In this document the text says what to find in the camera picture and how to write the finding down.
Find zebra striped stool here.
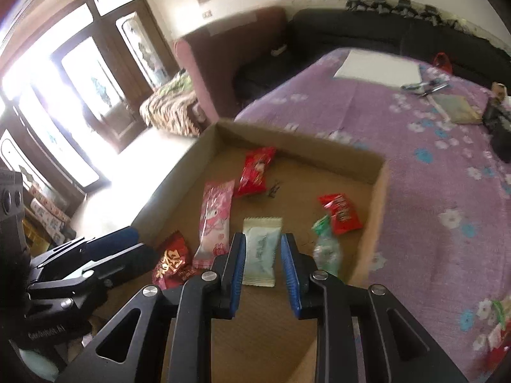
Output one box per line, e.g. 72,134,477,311
139,71,208,138

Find greenish notebook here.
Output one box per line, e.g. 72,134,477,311
429,94,484,125

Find pens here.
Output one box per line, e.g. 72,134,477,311
400,81,450,97

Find black sofa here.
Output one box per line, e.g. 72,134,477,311
233,6,511,100

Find small black round holder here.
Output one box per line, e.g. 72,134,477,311
481,82,511,156

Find wooden glass door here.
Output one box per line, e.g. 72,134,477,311
0,0,180,208

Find cardboard box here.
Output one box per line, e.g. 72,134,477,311
90,120,390,383

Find dark red candy packet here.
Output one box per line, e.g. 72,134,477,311
318,192,363,236

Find purple floral tablecloth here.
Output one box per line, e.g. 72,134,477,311
233,46,511,381

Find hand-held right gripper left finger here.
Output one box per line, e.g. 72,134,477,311
54,231,247,383

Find small red bag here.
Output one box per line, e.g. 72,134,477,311
433,52,454,73

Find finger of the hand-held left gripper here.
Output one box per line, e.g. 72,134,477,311
26,241,159,308
28,225,141,284

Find red doll print packet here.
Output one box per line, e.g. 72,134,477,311
235,146,277,198

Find brown armchair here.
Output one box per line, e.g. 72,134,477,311
173,6,290,124

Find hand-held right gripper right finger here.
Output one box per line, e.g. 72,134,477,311
280,232,469,383

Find stack of printed boxes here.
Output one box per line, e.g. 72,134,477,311
22,195,76,248

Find beige snack packet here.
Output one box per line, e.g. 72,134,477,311
242,217,283,287

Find white paper sheet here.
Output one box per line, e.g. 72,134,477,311
332,49,423,88

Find pink snack packet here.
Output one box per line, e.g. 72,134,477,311
192,179,236,270

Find green white candy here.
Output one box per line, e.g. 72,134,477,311
311,214,344,276

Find red gold snack packet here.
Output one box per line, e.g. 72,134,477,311
152,230,200,291

